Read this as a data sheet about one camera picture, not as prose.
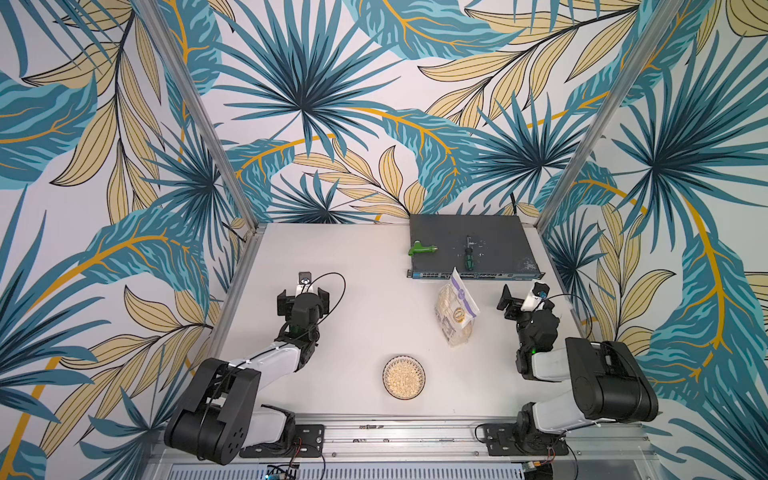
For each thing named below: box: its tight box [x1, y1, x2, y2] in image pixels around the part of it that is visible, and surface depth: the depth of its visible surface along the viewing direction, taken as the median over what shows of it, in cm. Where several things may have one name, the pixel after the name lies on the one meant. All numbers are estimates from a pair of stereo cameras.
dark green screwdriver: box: [464, 235, 475, 271], surface depth 103 cm
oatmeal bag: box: [435, 267, 480, 347], surface depth 84 cm
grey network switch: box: [406, 214, 545, 281], surface depth 109 cm
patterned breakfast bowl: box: [382, 355, 427, 401], surface depth 81 cm
